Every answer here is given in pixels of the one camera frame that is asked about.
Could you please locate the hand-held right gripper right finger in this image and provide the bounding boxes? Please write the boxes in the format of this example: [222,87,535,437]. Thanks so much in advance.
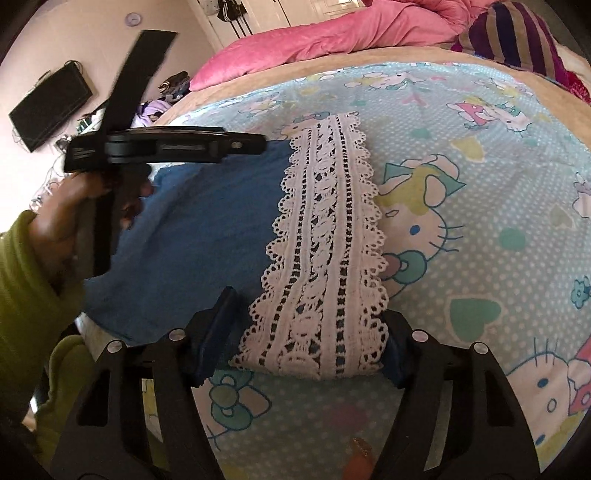
[379,308,542,480]

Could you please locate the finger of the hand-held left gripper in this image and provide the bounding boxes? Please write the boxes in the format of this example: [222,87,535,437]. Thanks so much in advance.
[217,131,267,161]

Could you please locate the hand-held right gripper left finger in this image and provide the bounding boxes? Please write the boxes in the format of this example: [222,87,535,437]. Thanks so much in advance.
[48,286,239,480]

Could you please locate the blue denim skirt lace hem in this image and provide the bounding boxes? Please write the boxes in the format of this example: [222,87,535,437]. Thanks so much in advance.
[82,111,394,382]

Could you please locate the person's left forearm green sleeve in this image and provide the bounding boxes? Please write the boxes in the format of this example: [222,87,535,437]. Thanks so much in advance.
[0,210,99,462]

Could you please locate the person's left hand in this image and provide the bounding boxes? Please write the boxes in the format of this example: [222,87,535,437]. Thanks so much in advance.
[33,172,156,298]

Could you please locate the person's right hand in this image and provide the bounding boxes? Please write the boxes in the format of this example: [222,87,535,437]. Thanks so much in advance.
[348,436,376,480]

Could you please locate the pile of clothes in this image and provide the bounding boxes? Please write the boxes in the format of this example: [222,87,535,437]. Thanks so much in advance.
[130,71,193,128]

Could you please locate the cluttered side table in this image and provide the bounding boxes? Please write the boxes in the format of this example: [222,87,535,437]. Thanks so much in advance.
[28,117,90,215]

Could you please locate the dark hanging bags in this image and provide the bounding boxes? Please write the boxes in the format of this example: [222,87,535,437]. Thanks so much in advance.
[213,0,254,41]

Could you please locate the cartoon cat printed blanket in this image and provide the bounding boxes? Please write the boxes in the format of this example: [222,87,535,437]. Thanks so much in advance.
[76,60,591,480]

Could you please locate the purple striped cushion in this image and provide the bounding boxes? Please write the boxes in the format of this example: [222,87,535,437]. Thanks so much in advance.
[450,0,572,89]

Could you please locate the red floral cloth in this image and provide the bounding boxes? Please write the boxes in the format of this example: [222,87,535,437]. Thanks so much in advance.
[560,59,591,108]

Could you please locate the grey headboard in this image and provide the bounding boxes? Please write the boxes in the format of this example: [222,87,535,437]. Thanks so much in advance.
[531,0,591,70]

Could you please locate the black wall television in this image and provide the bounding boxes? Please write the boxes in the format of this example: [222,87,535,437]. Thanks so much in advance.
[9,61,94,153]

